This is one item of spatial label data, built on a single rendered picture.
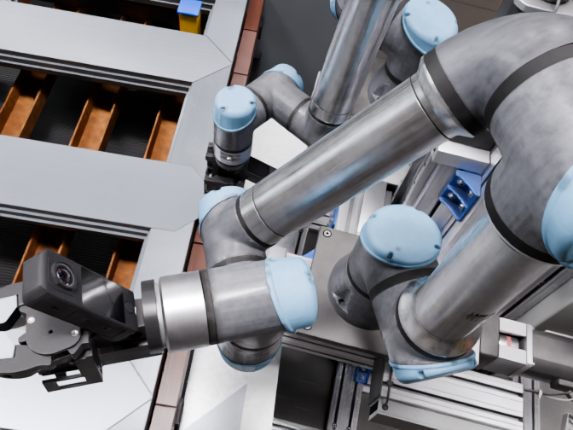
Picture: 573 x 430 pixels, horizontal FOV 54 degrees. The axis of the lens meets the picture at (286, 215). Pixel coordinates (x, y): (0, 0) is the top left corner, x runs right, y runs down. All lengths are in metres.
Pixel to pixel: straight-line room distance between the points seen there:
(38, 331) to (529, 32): 0.49
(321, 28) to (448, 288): 1.39
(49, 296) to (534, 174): 0.39
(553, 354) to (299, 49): 1.28
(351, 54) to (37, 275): 0.60
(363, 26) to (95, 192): 0.74
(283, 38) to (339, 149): 1.41
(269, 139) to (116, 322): 1.19
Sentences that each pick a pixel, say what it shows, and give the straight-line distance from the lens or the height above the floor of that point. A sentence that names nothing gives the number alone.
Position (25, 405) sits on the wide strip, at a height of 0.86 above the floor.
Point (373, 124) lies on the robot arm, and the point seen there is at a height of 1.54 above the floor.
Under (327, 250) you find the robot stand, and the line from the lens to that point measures 1.06.
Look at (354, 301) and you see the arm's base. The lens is 0.97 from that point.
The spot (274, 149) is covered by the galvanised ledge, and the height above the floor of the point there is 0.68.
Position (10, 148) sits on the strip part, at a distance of 1.45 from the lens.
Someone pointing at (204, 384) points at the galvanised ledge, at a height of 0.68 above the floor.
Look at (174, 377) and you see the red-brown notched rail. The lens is 1.18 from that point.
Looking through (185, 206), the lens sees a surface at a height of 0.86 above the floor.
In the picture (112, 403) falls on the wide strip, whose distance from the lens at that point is 1.14.
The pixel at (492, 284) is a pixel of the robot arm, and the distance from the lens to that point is 0.62.
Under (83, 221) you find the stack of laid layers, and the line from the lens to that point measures 1.32.
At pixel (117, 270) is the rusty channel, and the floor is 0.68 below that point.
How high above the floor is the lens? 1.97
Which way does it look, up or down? 58 degrees down
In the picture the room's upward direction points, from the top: 13 degrees clockwise
